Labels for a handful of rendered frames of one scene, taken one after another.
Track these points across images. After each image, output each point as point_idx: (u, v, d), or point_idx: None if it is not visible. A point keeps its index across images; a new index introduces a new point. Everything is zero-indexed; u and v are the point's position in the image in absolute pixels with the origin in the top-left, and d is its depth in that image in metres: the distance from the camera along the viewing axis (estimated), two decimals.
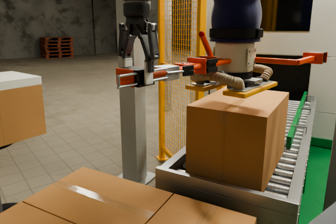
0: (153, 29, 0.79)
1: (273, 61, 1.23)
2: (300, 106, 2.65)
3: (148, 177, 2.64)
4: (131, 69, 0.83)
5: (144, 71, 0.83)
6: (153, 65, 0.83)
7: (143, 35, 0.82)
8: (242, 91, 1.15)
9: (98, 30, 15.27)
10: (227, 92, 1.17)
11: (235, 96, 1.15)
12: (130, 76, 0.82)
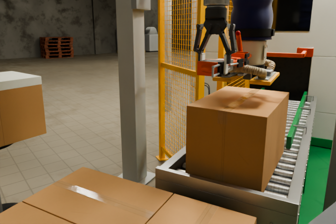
0: (233, 28, 0.99)
1: (283, 55, 1.52)
2: (300, 106, 2.65)
3: (148, 177, 2.64)
4: (213, 61, 1.01)
5: (224, 63, 1.02)
6: (230, 58, 1.02)
7: (223, 34, 1.01)
8: (266, 79, 1.41)
9: (98, 30, 15.27)
10: (254, 81, 1.42)
11: (262, 84, 1.40)
12: (215, 67, 1.00)
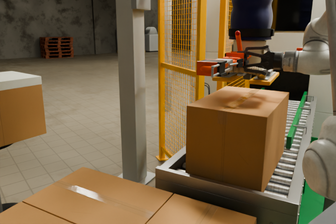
0: (264, 46, 1.28)
1: None
2: (300, 106, 2.65)
3: (148, 177, 2.64)
4: (213, 61, 1.01)
5: None
6: (241, 50, 1.32)
7: (261, 54, 1.29)
8: (266, 79, 1.42)
9: (98, 30, 15.27)
10: (254, 81, 1.42)
11: (261, 84, 1.41)
12: (214, 67, 1.00)
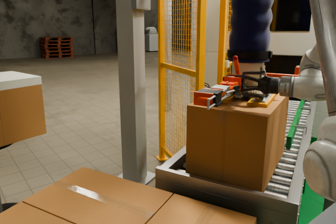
0: (261, 70, 1.30)
1: (280, 76, 1.55)
2: (300, 106, 2.65)
3: (148, 177, 2.64)
4: (209, 92, 1.04)
5: None
6: (238, 75, 1.35)
7: (258, 78, 1.32)
8: (263, 102, 1.44)
9: (98, 30, 15.27)
10: (251, 103, 1.45)
11: (259, 106, 1.43)
12: None
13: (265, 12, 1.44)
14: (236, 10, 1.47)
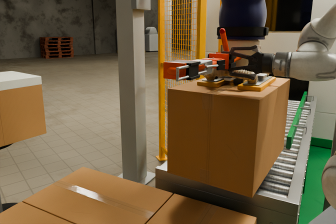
0: (252, 46, 1.09)
1: None
2: (300, 106, 2.65)
3: (148, 177, 2.64)
4: (182, 62, 0.84)
5: None
6: (226, 51, 1.14)
7: (248, 55, 1.11)
8: (257, 85, 1.23)
9: (98, 30, 15.27)
10: (242, 87, 1.24)
11: (251, 90, 1.22)
12: (183, 69, 0.83)
13: None
14: None
